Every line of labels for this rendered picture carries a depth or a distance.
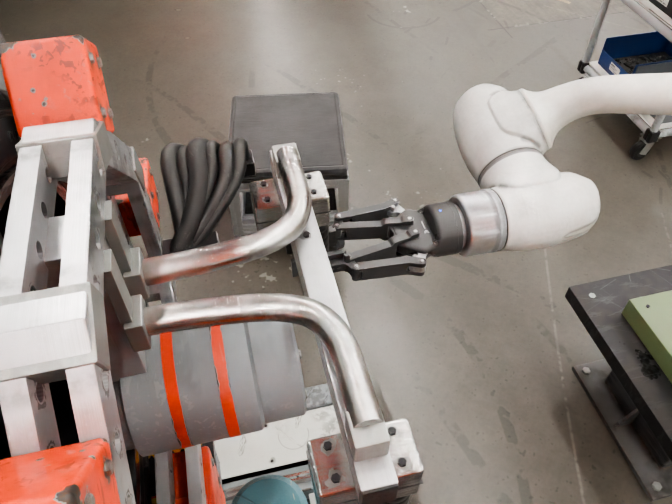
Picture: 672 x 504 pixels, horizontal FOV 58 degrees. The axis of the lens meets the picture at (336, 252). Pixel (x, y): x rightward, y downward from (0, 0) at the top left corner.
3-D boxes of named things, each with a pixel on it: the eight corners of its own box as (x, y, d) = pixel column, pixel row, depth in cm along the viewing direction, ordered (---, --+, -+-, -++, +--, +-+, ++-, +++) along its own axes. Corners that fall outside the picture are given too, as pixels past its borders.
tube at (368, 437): (131, 323, 56) (98, 245, 48) (335, 285, 59) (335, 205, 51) (135, 515, 44) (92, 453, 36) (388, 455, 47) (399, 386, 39)
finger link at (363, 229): (414, 222, 83) (413, 215, 84) (332, 224, 83) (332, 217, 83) (412, 241, 86) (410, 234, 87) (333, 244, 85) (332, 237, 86)
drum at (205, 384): (120, 375, 75) (85, 305, 64) (290, 341, 78) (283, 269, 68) (120, 486, 65) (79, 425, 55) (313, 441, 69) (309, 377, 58)
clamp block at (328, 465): (306, 463, 55) (304, 437, 51) (402, 440, 56) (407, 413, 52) (319, 519, 52) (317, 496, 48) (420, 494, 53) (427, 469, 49)
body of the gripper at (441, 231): (461, 266, 85) (398, 278, 84) (440, 224, 91) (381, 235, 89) (470, 229, 79) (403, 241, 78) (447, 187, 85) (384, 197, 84)
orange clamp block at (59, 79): (40, 143, 62) (17, 52, 60) (119, 133, 63) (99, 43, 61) (18, 146, 55) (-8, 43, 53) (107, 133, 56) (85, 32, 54)
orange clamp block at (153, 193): (105, 242, 85) (106, 200, 91) (162, 233, 86) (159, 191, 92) (91, 206, 80) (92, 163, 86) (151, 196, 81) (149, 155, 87)
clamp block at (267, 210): (252, 210, 77) (247, 178, 73) (321, 199, 79) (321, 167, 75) (258, 238, 74) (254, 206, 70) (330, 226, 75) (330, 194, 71)
